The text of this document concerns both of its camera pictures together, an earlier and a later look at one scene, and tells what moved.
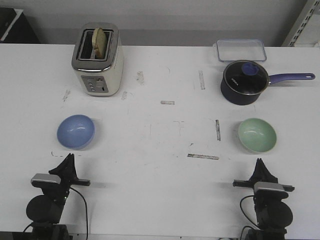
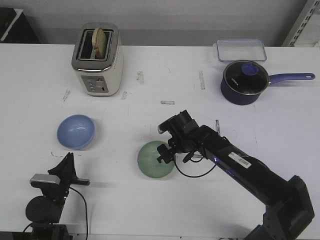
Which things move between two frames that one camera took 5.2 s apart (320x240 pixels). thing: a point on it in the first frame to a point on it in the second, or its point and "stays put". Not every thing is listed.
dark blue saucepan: x=243 y=83 stays put
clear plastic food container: x=241 y=49 stays put
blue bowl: x=76 y=131 stays put
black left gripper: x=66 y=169 stays put
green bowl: x=257 y=135 to x=148 y=162
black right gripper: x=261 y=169 to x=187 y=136
